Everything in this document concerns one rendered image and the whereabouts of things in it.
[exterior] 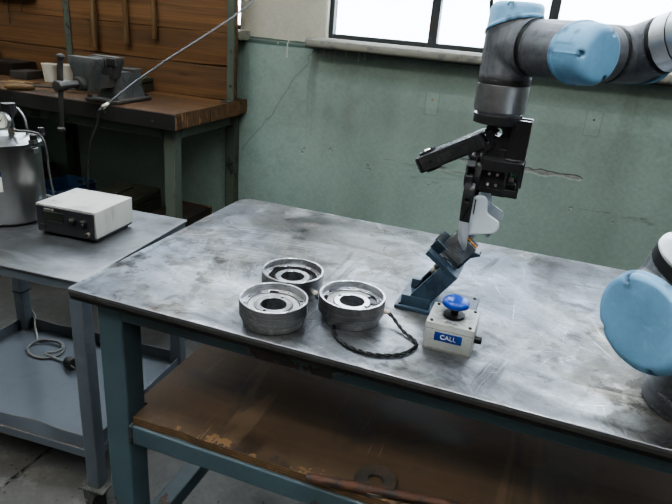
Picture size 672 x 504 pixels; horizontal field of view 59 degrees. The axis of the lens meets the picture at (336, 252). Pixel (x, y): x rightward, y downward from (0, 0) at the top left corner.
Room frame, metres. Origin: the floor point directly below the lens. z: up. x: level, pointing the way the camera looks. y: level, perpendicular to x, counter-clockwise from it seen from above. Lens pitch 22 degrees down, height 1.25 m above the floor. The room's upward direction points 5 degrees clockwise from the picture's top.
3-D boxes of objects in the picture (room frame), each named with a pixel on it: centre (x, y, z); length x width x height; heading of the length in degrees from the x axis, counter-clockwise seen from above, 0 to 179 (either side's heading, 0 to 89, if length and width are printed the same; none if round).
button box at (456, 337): (0.78, -0.19, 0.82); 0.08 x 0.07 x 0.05; 72
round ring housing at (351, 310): (0.83, -0.03, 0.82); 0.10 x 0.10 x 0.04
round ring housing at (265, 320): (0.80, 0.09, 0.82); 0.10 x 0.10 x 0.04
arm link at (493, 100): (0.90, -0.22, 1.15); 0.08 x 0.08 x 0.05
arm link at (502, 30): (0.89, -0.22, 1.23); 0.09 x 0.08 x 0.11; 29
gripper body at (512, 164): (0.89, -0.23, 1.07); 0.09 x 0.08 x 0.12; 70
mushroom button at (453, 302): (0.78, -0.18, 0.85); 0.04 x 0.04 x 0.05
